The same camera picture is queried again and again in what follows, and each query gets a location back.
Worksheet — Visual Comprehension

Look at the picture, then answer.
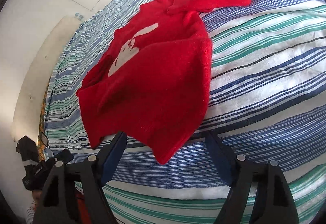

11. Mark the red knit sweater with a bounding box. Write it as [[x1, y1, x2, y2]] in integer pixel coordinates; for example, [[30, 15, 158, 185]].
[[76, 0, 251, 164]]

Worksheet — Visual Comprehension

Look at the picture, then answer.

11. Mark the cream padded headboard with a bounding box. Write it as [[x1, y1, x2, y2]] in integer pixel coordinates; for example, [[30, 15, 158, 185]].
[[11, 16, 81, 142]]

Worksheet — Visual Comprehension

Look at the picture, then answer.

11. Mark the striped blue green bedsheet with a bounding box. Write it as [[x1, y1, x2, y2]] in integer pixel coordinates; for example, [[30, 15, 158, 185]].
[[44, 0, 325, 223]]

